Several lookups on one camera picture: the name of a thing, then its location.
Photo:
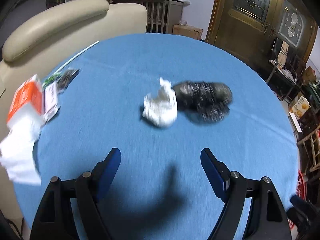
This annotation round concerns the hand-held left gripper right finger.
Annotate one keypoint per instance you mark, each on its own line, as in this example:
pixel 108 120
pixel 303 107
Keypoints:
pixel 212 172

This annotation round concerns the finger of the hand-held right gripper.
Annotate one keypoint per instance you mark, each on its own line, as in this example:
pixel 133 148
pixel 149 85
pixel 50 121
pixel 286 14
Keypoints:
pixel 297 201

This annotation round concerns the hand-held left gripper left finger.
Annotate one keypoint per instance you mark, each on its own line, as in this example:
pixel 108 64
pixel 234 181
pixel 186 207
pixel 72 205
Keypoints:
pixel 110 170

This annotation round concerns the red plastic basket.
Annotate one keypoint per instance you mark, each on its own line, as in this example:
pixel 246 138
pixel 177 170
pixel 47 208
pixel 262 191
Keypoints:
pixel 303 183

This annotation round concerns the black plastic bag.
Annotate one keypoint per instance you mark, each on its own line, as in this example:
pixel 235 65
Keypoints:
pixel 205 97

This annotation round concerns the white paper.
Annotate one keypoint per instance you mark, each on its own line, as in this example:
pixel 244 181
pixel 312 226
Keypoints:
pixel 160 107

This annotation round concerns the small wooden stool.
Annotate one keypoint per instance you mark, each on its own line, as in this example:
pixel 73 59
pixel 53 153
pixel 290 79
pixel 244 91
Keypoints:
pixel 311 140

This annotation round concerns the white barcode box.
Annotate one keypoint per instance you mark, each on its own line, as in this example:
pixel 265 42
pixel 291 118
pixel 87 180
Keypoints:
pixel 51 100

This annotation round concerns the white tissue sheets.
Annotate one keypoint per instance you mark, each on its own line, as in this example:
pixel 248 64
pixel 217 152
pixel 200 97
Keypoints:
pixel 20 152

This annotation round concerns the yellow printed box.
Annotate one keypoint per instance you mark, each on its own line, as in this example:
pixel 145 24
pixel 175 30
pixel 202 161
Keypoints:
pixel 300 105

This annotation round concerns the green and black wrapper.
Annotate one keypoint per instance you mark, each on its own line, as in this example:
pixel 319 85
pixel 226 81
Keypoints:
pixel 65 76

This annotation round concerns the orange and white tissue pack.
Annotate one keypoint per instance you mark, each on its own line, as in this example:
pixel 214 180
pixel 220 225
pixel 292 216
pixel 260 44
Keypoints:
pixel 25 97

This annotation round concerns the dark metal rack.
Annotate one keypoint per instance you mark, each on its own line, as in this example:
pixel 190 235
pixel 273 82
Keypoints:
pixel 287 80

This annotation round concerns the thin white stick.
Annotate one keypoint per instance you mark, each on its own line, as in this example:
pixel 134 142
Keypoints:
pixel 77 55

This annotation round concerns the tall brown carton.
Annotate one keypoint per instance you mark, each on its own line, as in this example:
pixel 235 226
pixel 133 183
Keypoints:
pixel 308 76

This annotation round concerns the plaid hanging cloth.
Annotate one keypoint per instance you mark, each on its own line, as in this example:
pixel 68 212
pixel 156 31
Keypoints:
pixel 283 52

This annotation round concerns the brown cardboard box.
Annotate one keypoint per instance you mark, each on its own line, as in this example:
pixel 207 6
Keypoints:
pixel 187 31

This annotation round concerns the wooden door with glass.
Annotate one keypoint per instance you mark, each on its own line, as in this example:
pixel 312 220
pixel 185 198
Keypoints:
pixel 240 30

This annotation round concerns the cream leather sofa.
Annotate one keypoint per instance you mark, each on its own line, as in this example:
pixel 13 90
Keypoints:
pixel 50 20

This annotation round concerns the slatted grey cabinet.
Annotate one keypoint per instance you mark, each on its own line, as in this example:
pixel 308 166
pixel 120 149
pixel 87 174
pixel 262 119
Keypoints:
pixel 172 12

